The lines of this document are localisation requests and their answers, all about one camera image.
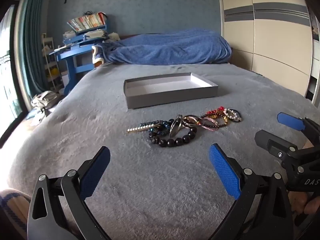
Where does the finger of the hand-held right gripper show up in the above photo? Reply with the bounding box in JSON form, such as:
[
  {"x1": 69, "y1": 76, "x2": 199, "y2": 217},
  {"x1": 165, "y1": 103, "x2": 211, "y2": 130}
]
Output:
[
  {"x1": 254, "y1": 130, "x2": 310, "y2": 175},
  {"x1": 277, "y1": 112, "x2": 320, "y2": 143}
]

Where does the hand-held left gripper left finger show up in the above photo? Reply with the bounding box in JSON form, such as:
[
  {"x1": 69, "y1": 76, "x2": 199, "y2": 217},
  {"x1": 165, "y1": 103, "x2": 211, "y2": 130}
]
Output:
[{"x1": 27, "y1": 146, "x2": 112, "y2": 240}]

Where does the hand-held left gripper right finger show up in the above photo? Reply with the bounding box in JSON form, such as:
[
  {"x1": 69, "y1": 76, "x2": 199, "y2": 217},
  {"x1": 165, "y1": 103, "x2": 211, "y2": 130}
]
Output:
[{"x1": 209, "y1": 144, "x2": 294, "y2": 240}]

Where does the black hair tie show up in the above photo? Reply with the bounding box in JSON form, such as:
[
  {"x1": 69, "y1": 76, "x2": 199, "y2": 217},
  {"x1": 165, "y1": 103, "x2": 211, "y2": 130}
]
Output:
[{"x1": 229, "y1": 109, "x2": 242, "y2": 122}]

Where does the pink woven bracelet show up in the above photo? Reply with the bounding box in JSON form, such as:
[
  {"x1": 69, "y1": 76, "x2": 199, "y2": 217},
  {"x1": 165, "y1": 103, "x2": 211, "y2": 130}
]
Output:
[{"x1": 200, "y1": 122, "x2": 219, "y2": 131}]

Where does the white pearl bracelet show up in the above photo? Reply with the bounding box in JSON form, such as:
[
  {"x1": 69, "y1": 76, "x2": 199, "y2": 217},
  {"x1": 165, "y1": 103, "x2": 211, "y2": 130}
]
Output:
[{"x1": 223, "y1": 108, "x2": 238, "y2": 120}]

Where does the dark red bead bracelet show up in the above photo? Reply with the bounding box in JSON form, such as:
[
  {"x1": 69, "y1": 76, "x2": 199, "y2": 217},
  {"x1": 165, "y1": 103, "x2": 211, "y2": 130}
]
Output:
[{"x1": 200, "y1": 114, "x2": 229, "y2": 128}]

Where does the large black bead bracelet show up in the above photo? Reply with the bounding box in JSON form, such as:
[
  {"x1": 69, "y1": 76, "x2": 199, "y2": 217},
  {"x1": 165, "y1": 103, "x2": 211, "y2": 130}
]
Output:
[{"x1": 149, "y1": 119, "x2": 198, "y2": 147}]

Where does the pearl hair clip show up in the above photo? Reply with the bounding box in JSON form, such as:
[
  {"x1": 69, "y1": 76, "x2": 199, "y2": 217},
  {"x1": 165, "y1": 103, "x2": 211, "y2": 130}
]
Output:
[{"x1": 127, "y1": 124, "x2": 160, "y2": 133}]

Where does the bright red bead bracelet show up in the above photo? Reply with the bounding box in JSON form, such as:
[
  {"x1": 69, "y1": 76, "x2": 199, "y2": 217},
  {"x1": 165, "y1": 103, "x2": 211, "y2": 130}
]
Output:
[{"x1": 206, "y1": 107, "x2": 224, "y2": 116}]

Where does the silver metal bangle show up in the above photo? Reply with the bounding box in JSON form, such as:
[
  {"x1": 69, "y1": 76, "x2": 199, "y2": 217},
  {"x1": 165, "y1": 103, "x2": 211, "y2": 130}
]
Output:
[{"x1": 169, "y1": 114, "x2": 184, "y2": 138}]

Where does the dark blue bead bracelet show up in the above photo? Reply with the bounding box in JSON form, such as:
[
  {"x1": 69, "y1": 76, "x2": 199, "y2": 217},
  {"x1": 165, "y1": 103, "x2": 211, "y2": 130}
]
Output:
[{"x1": 140, "y1": 120, "x2": 173, "y2": 133}]

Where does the grey cardboard box tray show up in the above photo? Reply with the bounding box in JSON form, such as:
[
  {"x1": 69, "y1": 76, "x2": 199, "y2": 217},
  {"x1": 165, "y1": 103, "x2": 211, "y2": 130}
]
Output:
[{"x1": 124, "y1": 72, "x2": 218, "y2": 109}]

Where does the person's right hand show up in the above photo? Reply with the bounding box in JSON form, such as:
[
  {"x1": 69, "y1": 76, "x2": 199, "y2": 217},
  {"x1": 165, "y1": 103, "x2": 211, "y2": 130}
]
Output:
[{"x1": 288, "y1": 192, "x2": 320, "y2": 215}]

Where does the grey fleece bed blanket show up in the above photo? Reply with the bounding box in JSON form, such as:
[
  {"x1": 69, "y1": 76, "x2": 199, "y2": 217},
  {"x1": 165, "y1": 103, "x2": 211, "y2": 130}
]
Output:
[{"x1": 0, "y1": 64, "x2": 320, "y2": 240}]

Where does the cream wardrobe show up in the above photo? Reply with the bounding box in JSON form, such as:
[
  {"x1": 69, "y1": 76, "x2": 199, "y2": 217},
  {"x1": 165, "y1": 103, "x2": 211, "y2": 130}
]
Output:
[{"x1": 217, "y1": 0, "x2": 315, "y2": 100}]

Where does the grey white bag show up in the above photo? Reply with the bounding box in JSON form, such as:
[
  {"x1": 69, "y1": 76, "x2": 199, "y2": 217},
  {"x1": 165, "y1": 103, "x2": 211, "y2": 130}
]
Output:
[{"x1": 30, "y1": 91, "x2": 60, "y2": 111}]

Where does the blue striped cloth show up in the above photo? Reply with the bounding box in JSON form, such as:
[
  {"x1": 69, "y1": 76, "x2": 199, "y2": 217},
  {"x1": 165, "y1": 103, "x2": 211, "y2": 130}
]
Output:
[{"x1": 0, "y1": 189, "x2": 33, "y2": 240}]

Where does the blue desk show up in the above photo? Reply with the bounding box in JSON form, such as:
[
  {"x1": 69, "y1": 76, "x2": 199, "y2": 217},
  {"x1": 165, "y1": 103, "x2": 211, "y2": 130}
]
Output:
[{"x1": 49, "y1": 25, "x2": 109, "y2": 95}]

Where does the white shelf rack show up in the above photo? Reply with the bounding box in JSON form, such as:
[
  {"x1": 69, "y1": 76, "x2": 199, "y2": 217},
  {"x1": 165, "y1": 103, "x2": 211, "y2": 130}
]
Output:
[{"x1": 41, "y1": 33, "x2": 64, "y2": 92}]

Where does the window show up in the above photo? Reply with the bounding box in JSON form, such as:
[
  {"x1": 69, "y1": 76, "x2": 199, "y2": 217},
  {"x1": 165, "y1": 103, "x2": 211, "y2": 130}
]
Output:
[{"x1": 0, "y1": 5, "x2": 23, "y2": 130}]

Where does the teal curtain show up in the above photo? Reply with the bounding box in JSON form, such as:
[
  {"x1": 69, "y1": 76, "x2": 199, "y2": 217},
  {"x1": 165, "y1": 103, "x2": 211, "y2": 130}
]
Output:
[{"x1": 19, "y1": 0, "x2": 50, "y2": 105}]

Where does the blue duvet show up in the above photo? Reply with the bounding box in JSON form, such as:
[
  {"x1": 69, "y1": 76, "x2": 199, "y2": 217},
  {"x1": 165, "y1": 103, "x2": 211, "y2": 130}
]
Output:
[{"x1": 92, "y1": 29, "x2": 232, "y2": 68}]

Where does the stack of papers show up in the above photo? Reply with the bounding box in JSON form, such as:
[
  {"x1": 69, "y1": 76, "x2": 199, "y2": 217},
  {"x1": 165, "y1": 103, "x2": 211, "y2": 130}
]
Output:
[{"x1": 84, "y1": 29, "x2": 108, "y2": 40}]

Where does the row of books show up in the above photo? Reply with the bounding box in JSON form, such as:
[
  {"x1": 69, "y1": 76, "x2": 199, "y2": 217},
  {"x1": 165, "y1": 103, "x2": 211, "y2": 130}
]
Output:
[{"x1": 67, "y1": 12, "x2": 108, "y2": 32}]

